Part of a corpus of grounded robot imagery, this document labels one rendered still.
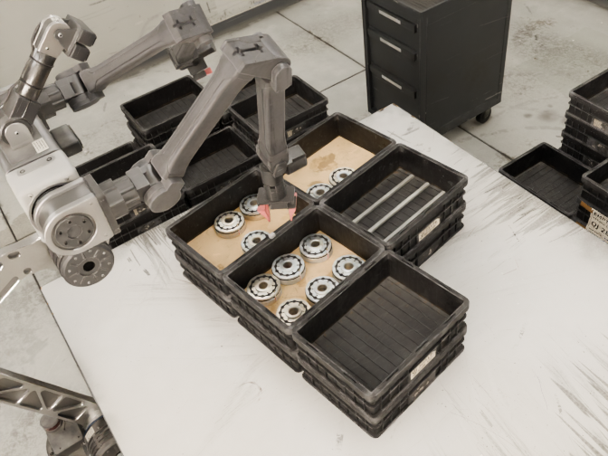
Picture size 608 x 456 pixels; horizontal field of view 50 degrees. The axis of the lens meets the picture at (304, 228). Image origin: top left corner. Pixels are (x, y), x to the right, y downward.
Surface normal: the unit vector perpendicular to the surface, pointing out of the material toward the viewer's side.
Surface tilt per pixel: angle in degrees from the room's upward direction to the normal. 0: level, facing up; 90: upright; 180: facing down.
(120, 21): 90
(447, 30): 90
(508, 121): 0
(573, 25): 0
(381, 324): 0
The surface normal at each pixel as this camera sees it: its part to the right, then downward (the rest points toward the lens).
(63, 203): -0.12, -0.70
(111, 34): 0.55, 0.54
